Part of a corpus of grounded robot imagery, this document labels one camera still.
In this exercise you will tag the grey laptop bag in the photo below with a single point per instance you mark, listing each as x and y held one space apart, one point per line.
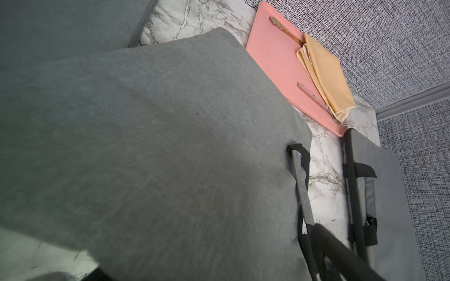
166 163
34 32
381 230

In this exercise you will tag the pink laptop sleeve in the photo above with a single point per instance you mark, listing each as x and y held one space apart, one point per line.
275 52

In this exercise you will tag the clear pink fork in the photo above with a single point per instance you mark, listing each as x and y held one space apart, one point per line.
316 100

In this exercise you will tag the folded yellow cloth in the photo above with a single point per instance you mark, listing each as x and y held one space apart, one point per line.
327 75

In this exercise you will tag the gold spoon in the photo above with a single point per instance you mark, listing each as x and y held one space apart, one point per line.
281 27

